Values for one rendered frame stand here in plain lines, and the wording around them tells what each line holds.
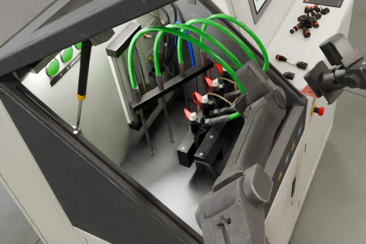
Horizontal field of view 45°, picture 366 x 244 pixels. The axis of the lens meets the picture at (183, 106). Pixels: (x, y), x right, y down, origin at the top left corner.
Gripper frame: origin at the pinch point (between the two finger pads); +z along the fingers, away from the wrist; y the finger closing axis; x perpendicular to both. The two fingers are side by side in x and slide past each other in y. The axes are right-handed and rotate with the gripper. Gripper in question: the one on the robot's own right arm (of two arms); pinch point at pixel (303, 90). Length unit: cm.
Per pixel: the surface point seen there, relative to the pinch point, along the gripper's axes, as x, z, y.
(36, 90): 52, 21, 43
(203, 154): 21.3, 30.8, -1.1
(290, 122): -8.3, 24.2, -12.4
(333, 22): -62, 32, 0
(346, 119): -106, 105, -67
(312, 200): -44, 95, -76
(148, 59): 7, 48, 33
